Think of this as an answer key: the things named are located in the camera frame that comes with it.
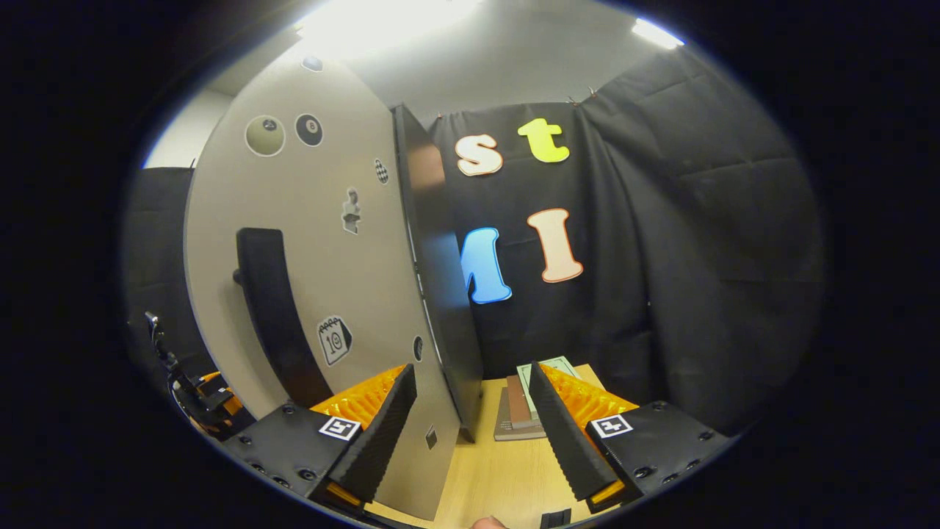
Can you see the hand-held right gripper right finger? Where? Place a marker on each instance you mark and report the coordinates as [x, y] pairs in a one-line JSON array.
[[562, 441]]

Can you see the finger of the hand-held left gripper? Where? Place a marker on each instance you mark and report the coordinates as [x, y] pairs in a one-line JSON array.
[[224, 408]]

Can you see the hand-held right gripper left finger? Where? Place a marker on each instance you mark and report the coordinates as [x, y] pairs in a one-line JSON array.
[[378, 433]]

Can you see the grey cabinet door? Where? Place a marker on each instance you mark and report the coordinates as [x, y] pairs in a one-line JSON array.
[[334, 275]]

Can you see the brown book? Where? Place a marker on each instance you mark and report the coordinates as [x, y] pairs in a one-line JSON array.
[[518, 400]]

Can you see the green book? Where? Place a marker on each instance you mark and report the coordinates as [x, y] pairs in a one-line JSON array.
[[558, 365]]

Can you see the black backdrop cloth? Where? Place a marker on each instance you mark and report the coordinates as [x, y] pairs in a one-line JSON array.
[[698, 257]]

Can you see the large ceiling light panel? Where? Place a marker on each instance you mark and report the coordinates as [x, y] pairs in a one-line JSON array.
[[382, 26]]

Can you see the small ceiling light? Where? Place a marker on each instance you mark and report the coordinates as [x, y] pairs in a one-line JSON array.
[[657, 33]]

